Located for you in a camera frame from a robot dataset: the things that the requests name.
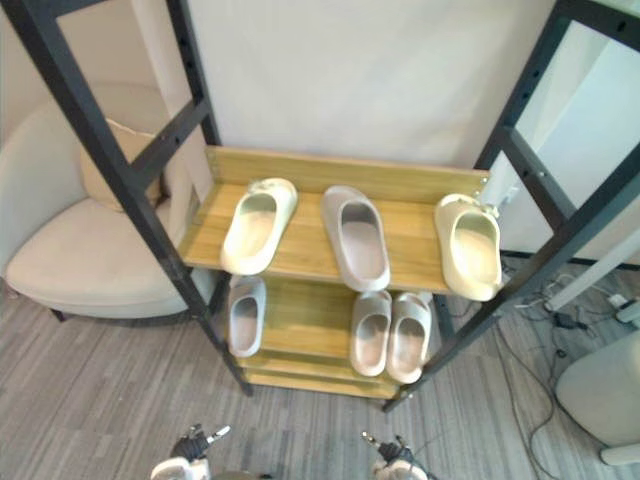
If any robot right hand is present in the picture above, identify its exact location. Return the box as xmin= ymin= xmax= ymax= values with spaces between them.
xmin=360 ymin=431 xmax=416 ymax=464

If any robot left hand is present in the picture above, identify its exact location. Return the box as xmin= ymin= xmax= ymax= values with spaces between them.
xmin=169 ymin=423 xmax=233 ymax=464

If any beige slipper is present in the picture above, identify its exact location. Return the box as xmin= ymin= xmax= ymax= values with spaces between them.
xmin=385 ymin=291 xmax=434 ymax=386
xmin=349 ymin=289 xmax=394 ymax=378

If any wooden shelf with front lip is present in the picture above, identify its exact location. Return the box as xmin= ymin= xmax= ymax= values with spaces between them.
xmin=238 ymin=348 xmax=402 ymax=401

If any small grey slipper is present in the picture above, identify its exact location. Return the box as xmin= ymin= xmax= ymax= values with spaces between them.
xmin=226 ymin=275 xmax=269 ymax=359

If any plain wooden shelf board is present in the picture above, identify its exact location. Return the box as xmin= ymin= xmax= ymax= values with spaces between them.
xmin=224 ymin=274 xmax=442 ymax=362

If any large grey slipper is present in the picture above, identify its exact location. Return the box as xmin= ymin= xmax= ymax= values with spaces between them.
xmin=319 ymin=184 xmax=393 ymax=293

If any cream slipper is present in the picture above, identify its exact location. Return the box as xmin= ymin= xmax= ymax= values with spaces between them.
xmin=219 ymin=177 xmax=300 ymax=276
xmin=433 ymin=192 xmax=504 ymax=303

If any white rounded bin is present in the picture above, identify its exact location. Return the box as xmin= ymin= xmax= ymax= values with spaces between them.
xmin=555 ymin=333 xmax=640 ymax=448

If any cream armchair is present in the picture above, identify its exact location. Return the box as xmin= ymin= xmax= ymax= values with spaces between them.
xmin=0 ymin=82 xmax=221 ymax=322

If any white flat floor base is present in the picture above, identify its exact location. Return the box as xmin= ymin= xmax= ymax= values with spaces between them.
xmin=598 ymin=441 xmax=640 ymax=468

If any wooden shelf with back board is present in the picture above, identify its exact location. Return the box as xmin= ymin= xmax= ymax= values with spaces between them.
xmin=180 ymin=145 xmax=492 ymax=297

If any white slanted table leg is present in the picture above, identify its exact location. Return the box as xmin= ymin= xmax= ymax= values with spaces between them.
xmin=546 ymin=238 xmax=640 ymax=313

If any cream cushion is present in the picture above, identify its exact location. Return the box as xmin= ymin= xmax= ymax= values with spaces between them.
xmin=78 ymin=118 xmax=169 ymax=214

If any white partition panel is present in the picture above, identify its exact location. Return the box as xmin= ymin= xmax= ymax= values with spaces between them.
xmin=494 ymin=0 xmax=640 ymax=271

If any long black floor cable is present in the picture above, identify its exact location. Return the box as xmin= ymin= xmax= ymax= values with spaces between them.
xmin=492 ymin=317 xmax=557 ymax=480

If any black metal rack frame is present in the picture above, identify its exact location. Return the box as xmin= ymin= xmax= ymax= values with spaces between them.
xmin=0 ymin=0 xmax=640 ymax=414

